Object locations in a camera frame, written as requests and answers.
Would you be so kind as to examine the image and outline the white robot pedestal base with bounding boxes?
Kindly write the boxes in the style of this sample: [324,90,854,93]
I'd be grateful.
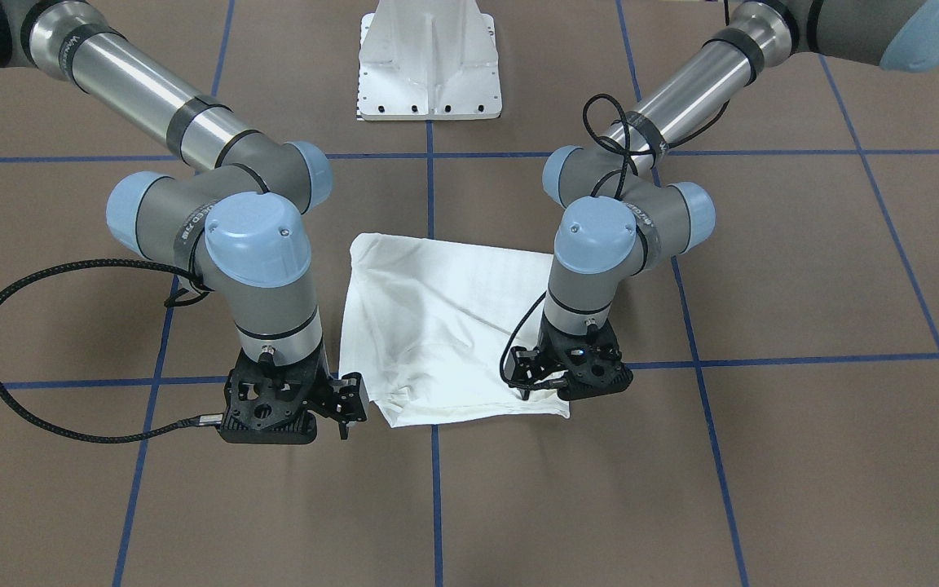
[355,1,503,121]

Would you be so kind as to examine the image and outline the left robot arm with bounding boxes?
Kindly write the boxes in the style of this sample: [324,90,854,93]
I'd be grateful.
[500,1,939,401]

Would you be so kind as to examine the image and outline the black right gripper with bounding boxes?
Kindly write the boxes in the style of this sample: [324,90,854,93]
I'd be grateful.
[219,343,333,444]

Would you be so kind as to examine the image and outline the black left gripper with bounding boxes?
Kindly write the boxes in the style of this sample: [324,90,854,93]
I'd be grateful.
[536,317,633,400]

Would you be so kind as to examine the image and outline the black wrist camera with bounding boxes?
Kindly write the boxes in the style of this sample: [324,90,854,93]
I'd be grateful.
[323,372,369,441]
[500,346,569,401]

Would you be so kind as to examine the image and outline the white long-sleeve printed shirt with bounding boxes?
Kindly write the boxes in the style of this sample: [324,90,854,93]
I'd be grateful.
[340,233,571,428]

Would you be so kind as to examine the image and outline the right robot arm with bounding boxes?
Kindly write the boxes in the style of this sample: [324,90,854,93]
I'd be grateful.
[0,1,364,444]

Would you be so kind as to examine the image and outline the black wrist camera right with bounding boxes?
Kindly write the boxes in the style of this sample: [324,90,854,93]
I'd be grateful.
[323,372,369,441]

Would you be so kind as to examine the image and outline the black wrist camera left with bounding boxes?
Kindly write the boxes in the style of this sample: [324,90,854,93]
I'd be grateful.
[500,346,569,401]

